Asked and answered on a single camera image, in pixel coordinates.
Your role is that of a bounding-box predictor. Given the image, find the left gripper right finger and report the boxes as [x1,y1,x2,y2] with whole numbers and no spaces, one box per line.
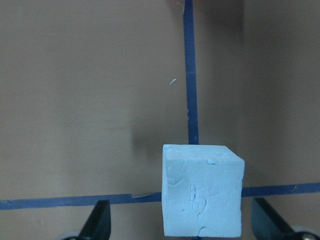
[251,197,296,240]

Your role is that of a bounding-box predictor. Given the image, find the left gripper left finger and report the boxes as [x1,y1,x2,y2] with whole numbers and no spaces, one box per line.
[77,200,111,240]

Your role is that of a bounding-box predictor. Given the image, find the light blue block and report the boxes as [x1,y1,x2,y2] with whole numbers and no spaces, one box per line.
[161,144,245,238]

